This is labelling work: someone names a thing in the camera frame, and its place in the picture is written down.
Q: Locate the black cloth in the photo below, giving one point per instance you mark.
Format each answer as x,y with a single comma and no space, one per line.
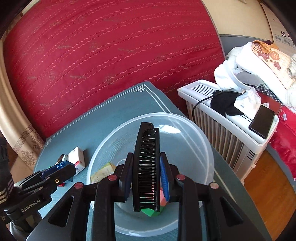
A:
223,103

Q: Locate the beige patterned curtain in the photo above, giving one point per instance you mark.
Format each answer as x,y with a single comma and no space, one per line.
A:
15,126

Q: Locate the black smartphone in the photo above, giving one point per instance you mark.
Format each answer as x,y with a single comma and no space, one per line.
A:
262,122

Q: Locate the white radiator heater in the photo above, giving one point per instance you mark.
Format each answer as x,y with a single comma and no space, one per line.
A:
240,147

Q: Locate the white clothes pile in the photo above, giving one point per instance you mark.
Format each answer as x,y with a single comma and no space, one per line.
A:
242,66

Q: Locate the wooden wardrobe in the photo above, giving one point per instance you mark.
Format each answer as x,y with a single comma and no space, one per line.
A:
280,35

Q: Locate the gloved left hand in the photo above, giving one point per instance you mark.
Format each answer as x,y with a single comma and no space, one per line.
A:
7,185

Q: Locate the black folding comb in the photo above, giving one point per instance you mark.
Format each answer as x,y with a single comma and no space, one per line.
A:
146,172

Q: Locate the small teal white box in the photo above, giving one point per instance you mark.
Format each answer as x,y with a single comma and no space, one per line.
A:
64,158

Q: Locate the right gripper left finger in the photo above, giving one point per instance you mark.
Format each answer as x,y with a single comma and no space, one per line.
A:
68,219

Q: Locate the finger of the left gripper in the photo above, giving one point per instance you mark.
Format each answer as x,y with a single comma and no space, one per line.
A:
55,168

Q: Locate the red bedding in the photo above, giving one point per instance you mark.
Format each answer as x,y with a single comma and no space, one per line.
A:
283,141

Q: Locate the dark brown lipstick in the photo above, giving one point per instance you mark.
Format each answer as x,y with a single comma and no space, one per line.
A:
60,158

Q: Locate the white red medicine box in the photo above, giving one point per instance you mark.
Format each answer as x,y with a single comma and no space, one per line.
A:
76,157

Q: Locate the floral patterned cloth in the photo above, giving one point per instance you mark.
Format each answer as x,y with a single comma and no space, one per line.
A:
276,60

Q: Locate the red quilted mattress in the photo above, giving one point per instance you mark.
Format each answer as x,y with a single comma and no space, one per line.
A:
63,58

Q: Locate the clear plastic bowl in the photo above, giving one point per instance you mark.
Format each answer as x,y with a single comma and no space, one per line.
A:
185,146

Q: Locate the white yellow medicine box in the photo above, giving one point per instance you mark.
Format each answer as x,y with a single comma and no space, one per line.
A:
100,174

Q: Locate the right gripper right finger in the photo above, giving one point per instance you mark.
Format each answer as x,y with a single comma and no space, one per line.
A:
206,212

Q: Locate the teal table mat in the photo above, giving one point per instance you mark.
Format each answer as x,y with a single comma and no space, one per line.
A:
104,136

